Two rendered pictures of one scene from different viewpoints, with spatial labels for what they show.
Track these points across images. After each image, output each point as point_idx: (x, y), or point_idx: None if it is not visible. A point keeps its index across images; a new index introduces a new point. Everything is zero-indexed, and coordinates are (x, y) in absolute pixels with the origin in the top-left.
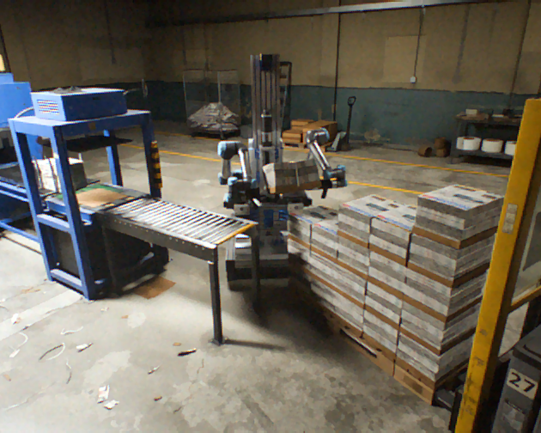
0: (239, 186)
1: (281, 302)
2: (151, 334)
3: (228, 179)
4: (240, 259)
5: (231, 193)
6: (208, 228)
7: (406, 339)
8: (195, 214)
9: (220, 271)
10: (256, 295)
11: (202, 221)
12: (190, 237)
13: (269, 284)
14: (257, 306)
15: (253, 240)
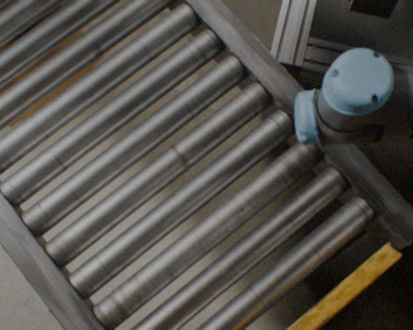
0: (387, 124)
1: (409, 267)
2: (3, 307)
3: (334, 85)
4: (321, 71)
5: (330, 129)
6: (179, 211)
7: None
8: (150, 12)
9: (252, 24)
10: (332, 280)
11: (164, 121)
12: (80, 302)
13: (395, 154)
14: (327, 285)
15: (377, 247)
